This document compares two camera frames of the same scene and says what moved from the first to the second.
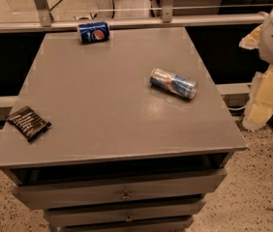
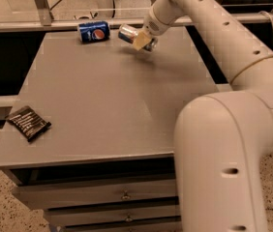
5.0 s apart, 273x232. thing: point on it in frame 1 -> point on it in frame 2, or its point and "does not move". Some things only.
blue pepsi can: [94, 32] does not move
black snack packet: [28, 123] does not move
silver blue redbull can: [177, 85] -> [128, 34]
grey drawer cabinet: [125, 135] does not move
